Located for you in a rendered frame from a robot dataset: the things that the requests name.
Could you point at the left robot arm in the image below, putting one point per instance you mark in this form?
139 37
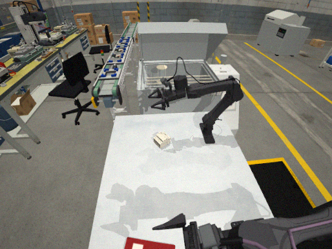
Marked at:
272 233

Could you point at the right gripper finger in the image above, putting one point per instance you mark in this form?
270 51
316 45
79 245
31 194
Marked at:
156 96
158 103

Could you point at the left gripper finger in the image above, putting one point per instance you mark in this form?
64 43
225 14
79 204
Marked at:
176 222

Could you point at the red notebook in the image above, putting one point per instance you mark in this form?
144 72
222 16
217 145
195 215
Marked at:
132 243

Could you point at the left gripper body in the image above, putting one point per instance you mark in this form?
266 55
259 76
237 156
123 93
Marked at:
191 238

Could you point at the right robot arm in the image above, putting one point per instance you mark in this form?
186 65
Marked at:
233 94

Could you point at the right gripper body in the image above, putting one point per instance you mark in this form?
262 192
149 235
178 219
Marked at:
168 95

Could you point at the black floor mat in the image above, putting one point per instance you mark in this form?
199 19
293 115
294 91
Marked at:
284 194

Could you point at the beige four-pole surge protector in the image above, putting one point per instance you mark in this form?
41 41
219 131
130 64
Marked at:
162 139

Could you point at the black office chair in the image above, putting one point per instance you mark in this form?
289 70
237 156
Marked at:
106 50
75 69

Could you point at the white factory wall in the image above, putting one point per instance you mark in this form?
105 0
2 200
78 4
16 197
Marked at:
109 12

